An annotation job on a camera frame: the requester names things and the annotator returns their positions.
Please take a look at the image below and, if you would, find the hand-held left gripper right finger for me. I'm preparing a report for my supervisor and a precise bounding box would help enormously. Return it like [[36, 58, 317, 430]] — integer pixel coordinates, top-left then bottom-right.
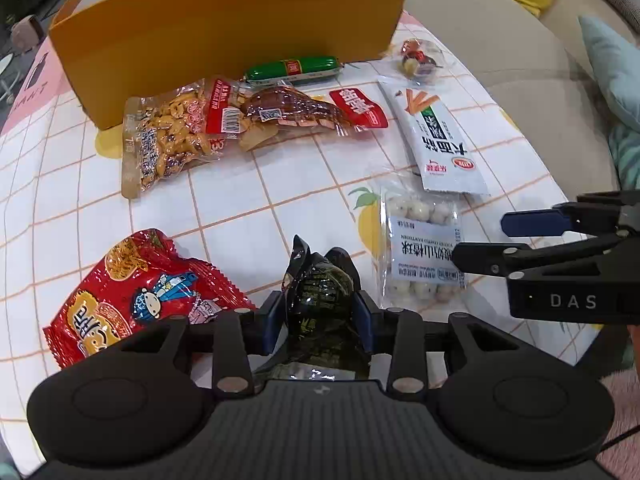
[[352, 290, 523, 395]]

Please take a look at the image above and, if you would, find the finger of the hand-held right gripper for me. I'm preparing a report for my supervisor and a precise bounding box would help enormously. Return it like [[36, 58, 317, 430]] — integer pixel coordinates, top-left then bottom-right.
[[452, 230, 640, 279], [501, 189, 640, 238]]

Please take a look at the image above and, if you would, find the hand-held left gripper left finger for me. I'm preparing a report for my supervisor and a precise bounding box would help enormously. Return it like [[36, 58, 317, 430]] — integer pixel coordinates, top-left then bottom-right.
[[117, 290, 286, 395]]

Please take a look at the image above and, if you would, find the black foil snack packet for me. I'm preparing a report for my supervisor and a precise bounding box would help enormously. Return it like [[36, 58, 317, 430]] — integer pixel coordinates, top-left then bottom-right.
[[252, 234, 373, 381]]

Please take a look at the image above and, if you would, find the clear packet of white balls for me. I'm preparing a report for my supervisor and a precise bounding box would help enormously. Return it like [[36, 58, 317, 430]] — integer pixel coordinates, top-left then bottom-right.
[[377, 182, 468, 311]]

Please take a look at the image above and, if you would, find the clear peanut packet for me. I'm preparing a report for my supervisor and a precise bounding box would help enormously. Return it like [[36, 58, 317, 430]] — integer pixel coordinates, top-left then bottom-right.
[[121, 77, 251, 200]]

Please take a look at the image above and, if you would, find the orange cardboard box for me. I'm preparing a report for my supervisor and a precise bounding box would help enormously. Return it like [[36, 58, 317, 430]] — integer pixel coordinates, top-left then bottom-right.
[[48, 0, 415, 133]]

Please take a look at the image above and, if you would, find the teal striped cushion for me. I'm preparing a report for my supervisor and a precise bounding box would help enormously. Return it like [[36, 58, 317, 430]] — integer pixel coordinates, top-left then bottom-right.
[[606, 122, 640, 197]]

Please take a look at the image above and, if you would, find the white snack stick packet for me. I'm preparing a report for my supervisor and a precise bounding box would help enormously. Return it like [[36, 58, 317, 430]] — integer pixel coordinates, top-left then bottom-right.
[[376, 77, 491, 197]]

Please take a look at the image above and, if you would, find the red noodle snack packet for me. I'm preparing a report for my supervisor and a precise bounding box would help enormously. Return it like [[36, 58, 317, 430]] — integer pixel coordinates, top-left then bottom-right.
[[42, 228, 258, 372]]

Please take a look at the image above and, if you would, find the checked lemon print tablecloth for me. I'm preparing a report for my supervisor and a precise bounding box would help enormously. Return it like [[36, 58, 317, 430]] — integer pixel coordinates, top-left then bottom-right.
[[0, 10, 621, 468]]

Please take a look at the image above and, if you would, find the beige sofa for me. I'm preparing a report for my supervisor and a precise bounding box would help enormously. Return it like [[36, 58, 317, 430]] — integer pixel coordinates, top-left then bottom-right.
[[400, 0, 640, 311]]

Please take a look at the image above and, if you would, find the light blue cushion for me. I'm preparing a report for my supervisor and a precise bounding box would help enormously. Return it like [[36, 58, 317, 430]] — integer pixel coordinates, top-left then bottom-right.
[[577, 15, 640, 133]]

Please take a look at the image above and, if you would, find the small clear candy packet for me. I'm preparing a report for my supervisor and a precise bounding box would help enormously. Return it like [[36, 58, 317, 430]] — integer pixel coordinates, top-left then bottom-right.
[[392, 37, 453, 81]]

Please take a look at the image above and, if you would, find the brown meat packet red label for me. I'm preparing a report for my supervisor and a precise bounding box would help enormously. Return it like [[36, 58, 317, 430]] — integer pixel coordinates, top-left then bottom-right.
[[237, 85, 390, 152]]

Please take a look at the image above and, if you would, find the green sausage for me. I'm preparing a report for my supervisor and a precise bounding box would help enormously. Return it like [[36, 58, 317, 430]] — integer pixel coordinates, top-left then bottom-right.
[[243, 55, 346, 86]]

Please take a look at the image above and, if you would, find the pink heater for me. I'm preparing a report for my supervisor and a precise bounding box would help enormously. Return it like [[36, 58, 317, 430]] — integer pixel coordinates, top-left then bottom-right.
[[10, 14, 42, 55]]

